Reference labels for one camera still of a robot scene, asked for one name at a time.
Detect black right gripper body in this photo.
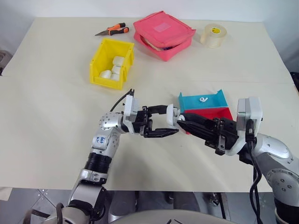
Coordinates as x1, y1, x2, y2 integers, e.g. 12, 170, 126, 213
211, 117, 240, 156

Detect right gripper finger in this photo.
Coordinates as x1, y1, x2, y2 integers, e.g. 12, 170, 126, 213
177, 120, 220, 147
183, 113, 217, 132

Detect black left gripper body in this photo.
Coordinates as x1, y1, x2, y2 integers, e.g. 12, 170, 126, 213
133, 106, 154, 138

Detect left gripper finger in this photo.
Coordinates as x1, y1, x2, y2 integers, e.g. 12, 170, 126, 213
147, 105, 170, 115
143, 127, 180, 139

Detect yellow plastic bin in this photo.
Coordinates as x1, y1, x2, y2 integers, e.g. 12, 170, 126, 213
89, 38, 135, 91

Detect blue plastic tray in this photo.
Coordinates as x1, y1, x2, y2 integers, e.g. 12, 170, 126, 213
178, 89, 231, 113

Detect red plastic tray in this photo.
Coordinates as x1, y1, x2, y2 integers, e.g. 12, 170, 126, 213
181, 107, 235, 135

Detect metal table leg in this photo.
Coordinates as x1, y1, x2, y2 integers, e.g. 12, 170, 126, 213
209, 192, 232, 220

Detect pink fabric zipper pouch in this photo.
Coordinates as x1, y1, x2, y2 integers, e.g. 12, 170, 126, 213
133, 10, 197, 62

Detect cream paper table cover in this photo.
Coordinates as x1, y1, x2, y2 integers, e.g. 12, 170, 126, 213
1, 17, 292, 85
0, 75, 299, 193

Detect grey robot torso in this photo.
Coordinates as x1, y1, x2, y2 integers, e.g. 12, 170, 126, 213
111, 209, 226, 224

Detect dark equipment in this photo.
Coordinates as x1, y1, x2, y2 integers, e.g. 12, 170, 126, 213
289, 71, 299, 95

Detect translucent tape roll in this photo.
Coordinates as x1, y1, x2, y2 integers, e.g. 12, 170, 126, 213
200, 23, 228, 49

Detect orange and black pliers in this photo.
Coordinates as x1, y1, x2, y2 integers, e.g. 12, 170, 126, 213
94, 22, 130, 37

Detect grey chair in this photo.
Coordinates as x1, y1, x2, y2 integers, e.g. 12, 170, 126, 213
0, 49, 13, 77

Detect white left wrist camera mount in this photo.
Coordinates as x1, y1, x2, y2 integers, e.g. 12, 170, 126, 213
121, 94, 141, 135

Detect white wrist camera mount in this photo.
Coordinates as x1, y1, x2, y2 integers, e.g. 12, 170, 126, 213
121, 94, 141, 135
225, 96, 263, 156

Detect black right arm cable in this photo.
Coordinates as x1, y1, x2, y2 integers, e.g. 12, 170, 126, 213
244, 119, 264, 224

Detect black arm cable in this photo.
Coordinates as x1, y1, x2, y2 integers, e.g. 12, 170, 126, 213
109, 88, 136, 112
244, 119, 264, 224

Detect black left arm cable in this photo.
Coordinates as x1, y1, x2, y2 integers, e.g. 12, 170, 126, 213
109, 88, 136, 112

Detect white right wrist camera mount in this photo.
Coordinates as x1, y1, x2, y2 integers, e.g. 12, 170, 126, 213
225, 96, 263, 156

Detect dark brown cable loop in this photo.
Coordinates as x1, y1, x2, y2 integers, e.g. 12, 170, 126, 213
24, 202, 65, 224

